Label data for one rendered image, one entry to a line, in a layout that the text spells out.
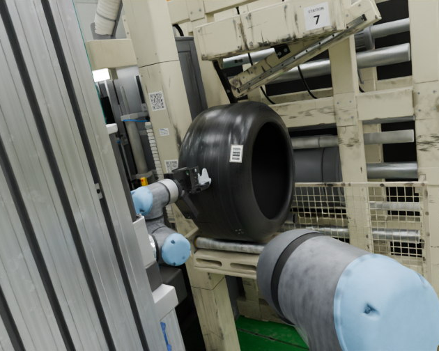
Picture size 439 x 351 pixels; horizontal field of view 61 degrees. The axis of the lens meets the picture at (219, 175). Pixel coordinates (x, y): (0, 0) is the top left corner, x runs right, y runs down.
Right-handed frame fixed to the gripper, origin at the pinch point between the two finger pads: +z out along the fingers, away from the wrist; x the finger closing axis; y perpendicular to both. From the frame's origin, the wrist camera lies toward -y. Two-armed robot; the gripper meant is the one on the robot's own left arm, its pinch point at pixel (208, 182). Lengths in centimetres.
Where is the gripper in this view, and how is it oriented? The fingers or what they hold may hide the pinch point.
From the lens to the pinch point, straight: 129.3
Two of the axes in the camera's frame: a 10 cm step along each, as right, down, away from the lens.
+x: -8.4, 0.2, 5.5
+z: 5.3, -2.2, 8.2
